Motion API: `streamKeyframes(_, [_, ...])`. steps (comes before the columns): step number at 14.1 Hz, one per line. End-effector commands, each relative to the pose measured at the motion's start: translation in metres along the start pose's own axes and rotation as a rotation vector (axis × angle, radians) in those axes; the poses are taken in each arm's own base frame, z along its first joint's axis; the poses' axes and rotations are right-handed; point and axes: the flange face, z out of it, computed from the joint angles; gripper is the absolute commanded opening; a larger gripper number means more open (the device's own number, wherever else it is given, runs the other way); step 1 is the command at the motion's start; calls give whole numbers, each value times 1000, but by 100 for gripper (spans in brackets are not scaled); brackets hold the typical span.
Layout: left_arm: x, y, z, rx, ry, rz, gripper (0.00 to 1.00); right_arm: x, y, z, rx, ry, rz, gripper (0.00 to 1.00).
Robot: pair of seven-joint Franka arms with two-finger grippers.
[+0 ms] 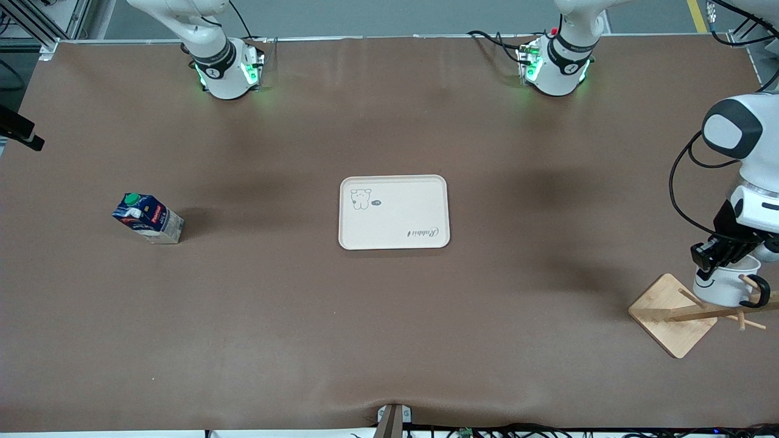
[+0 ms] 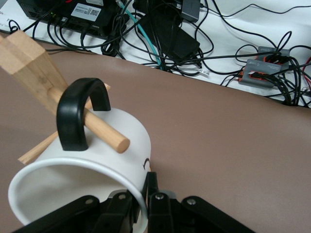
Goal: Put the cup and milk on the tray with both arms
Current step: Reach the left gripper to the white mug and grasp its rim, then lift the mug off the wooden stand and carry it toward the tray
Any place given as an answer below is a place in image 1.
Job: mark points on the blue milk carton green cap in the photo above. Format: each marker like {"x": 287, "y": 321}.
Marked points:
{"x": 149, "y": 219}

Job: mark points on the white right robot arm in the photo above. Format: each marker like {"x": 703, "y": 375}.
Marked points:
{"x": 222, "y": 67}

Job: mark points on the cream rabbit print tray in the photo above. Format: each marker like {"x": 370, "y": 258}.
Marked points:
{"x": 394, "y": 213}

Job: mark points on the metal table edge bracket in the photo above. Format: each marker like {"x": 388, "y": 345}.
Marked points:
{"x": 392, "y": 420}

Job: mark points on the wooden mug tree stand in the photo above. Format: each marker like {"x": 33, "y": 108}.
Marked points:
{"x": 669, "y": 316}

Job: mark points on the aluminium frame profile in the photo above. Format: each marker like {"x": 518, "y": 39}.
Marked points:
{"x": 36, "y": 24}
{"x": 745, "y": 58}

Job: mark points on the brown table cover mat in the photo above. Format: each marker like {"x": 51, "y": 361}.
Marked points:
{"x": 389, "y": 334}

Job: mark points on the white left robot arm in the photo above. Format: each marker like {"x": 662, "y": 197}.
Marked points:
{"x": 733, "y": 128}

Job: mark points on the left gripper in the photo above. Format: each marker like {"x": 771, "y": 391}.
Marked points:
{"x": 728, "y": 226}

